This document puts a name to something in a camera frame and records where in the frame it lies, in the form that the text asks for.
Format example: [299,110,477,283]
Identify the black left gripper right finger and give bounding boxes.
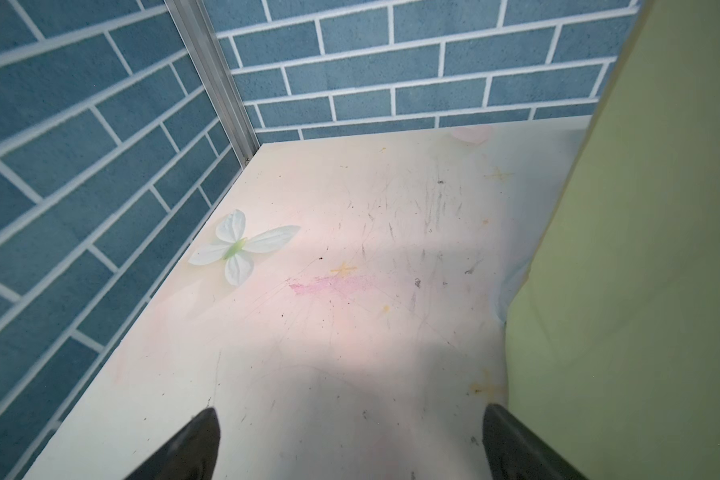
[482,403,586,480]

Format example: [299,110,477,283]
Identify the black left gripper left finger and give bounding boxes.
[126,407,221,480]

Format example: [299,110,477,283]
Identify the green floral paper bag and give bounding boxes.
[506,1,720,479]

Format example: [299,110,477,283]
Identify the aluminium left corner post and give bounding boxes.
[165,0,260,169]

